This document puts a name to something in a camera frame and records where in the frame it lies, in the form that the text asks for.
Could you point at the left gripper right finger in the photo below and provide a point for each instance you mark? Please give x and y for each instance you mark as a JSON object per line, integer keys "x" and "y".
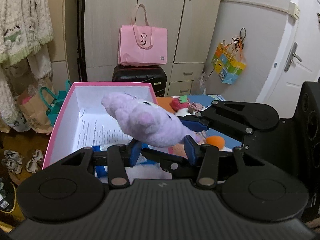
{"x": 204, "y": 161}

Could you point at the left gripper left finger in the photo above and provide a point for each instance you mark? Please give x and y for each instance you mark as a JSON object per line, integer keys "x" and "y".
{"x": 111, "y": 162}

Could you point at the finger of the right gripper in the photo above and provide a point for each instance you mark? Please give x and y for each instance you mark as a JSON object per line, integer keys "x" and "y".
{"x": 197, "y": 123}
{"x": 168, "y": 162}

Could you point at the orange foam ball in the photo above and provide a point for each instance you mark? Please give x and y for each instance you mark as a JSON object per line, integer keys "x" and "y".
{"x": 216, "y": 141}

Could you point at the red strawberry plush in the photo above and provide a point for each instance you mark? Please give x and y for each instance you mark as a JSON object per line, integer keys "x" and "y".
{"x": 180, "y": 102}

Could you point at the purple plush toy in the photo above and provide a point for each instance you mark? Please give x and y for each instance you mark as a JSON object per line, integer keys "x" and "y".
{"x": 146, "y": 121}

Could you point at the pink floral cloth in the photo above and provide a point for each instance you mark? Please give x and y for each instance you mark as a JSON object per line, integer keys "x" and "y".
{"x": 196, "y": 107}

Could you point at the white sheep plush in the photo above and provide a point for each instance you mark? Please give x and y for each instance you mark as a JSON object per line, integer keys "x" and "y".
{"x": 185, "y": 111}

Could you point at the printed paper sheet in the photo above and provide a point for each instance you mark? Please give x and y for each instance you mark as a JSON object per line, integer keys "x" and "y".
{"x": 98, "y": 130}

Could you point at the pink storage box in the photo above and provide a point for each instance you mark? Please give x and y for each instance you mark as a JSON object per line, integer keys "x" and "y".
{"x": 87, "y": 95}

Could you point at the black suitcase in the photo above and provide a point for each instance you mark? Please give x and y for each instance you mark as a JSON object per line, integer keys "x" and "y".
{"x": 154, "y": 75}

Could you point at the colourful hanging gift bag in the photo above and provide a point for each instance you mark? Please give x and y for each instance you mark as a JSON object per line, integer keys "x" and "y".
{"x": 228, "y": 60}

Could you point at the teal bag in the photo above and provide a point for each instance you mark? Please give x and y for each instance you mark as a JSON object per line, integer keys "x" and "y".
{"x": 54, "y": 107}

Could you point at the pink tote bag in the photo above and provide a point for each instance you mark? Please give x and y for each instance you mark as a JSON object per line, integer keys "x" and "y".
{"x": 142, "y": 45}

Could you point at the brown paper bag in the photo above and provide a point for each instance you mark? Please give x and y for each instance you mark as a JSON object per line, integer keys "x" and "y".
{"x": 33, "y": 107}

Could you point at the patterned slippers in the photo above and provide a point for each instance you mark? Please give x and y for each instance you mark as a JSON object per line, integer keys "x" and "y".
{"x": 13, "y": 161}

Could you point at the white door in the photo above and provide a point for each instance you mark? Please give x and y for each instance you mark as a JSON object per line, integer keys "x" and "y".
{"x": 297, "y": 60}

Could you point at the cream knitted cardigan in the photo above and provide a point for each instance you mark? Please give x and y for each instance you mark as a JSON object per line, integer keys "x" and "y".
{"x": 26, "y": 29}

